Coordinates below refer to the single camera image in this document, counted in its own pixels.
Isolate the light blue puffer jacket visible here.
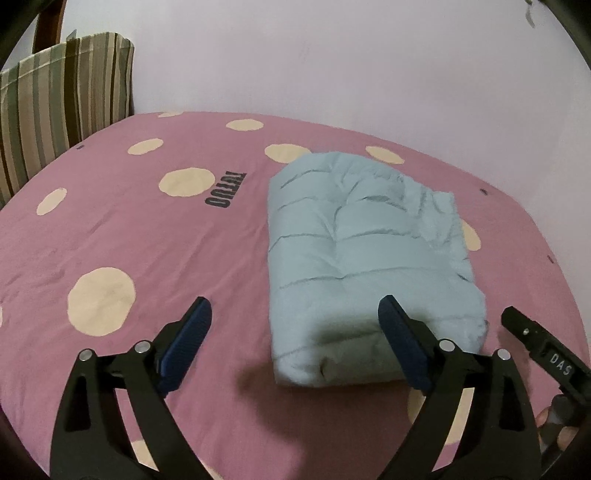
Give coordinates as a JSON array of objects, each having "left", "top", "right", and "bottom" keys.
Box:
[{"left": 267, "top": 152, "right": 488, "bottom": 388}]

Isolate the person's hand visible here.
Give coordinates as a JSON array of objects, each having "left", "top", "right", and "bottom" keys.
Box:
[{"left": 536, "top": 395, "right": 579, "bottom": 454}]

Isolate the pink polka dot bedsheet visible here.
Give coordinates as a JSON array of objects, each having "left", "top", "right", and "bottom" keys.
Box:
[{"left": 1, "top": 112, "right": 589, "bottom": 479}]

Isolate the green striped pillow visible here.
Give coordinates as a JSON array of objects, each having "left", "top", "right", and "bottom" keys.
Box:
[{"left": 1, "top": 32, "right": 134, "bottom": 205}]

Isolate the dark wooden headboard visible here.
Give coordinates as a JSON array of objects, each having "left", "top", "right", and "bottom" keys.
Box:
[{"left": 32, "top": 0, "right": 66, "bottom": 54}]

